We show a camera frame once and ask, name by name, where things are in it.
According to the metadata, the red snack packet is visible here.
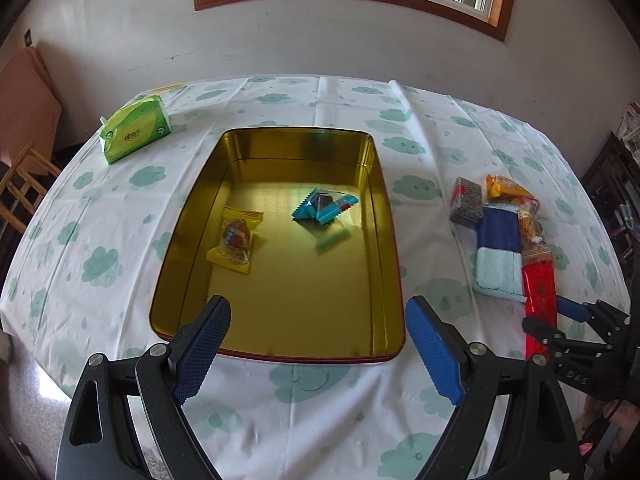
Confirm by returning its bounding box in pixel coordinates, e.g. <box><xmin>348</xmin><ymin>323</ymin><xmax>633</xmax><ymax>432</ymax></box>
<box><xmin>522</xmin><ymin>261</ymin><xmax>558</xmax><ymax>328</ymax></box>

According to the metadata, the clear orange cracker packet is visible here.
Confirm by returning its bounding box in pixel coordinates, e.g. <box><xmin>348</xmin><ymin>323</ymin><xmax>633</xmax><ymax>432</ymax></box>
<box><xmin>518</xmin><ymin>209</ymin><xmax>553</xmax><ymax>266</ymax></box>

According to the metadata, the blue round candy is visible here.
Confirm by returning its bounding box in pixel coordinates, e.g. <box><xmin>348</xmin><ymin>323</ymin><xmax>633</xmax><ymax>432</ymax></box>
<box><xmin>292</xmin><ymin>188</ymin><xmax>359</xmax><ymax>226</ymax></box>

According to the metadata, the yellow candy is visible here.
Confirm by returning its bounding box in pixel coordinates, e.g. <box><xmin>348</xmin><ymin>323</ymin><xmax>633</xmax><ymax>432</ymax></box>
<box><xmin>206</xmin><ymin>206</ymin><xmax>264</xmax><ymax>274</ymax></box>

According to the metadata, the blue white biscuit pack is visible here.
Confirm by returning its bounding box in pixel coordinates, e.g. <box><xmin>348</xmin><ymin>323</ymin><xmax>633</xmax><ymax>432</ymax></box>
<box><xmin>473</xmin><ymin>206</ymin><xmax>526</xmax><ymax>304</ymax></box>

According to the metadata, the dark wooden side table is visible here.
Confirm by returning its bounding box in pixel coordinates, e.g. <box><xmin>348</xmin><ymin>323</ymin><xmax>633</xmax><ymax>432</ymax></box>
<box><xmin>580</xmin><ymin>132</ymin><xmax>639</xmax><ymax>284</ymax></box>

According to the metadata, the grey speckled snack block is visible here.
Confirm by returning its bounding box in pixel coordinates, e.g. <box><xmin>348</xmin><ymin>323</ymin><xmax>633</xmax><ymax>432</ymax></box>
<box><xmin>449</xmin><ymin>177</ymin><xmax>484</xmax><ymax>229</ymax></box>

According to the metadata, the orange snack packet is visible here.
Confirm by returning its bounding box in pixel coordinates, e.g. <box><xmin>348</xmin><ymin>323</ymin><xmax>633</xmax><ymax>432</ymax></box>
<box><xmin>485</xmin><ymin>174</ymin><xmax>539</xmax><ymax>212</ymax></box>

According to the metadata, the stack of newspapers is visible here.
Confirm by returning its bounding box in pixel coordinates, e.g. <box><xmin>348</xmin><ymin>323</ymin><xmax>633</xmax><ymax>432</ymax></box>
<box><xmin>616</xmin><ymin>102</ymin><xmax>640</xmax><ymax>156</ymax></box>

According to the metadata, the light wooden chair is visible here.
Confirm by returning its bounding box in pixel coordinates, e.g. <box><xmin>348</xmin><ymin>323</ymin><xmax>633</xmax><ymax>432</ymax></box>
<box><xmin>1</xmin><ymin>138</ymin><xmax>61</xmax><ymax>234</ymax></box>

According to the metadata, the red gold metal tin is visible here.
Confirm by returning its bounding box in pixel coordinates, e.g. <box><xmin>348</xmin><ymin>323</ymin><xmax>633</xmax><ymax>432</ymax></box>
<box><xmin>150</xmin><ymin>127</ymin><xmax>406</xmax><ymax>364</ymax></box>

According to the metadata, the green tissue pack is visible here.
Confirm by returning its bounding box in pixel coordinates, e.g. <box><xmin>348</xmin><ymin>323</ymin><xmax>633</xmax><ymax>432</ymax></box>
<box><xmin>99</xmin><ymin>94</ymin><xmax>172</xmax><ymax>165</ymax></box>

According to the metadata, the brown cardboard box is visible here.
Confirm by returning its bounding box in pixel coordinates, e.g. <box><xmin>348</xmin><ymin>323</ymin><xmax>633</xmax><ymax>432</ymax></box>
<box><xmin>1</xmin><ymin>47</ymin><xmax>62</xmax><ymax>166</ymax></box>

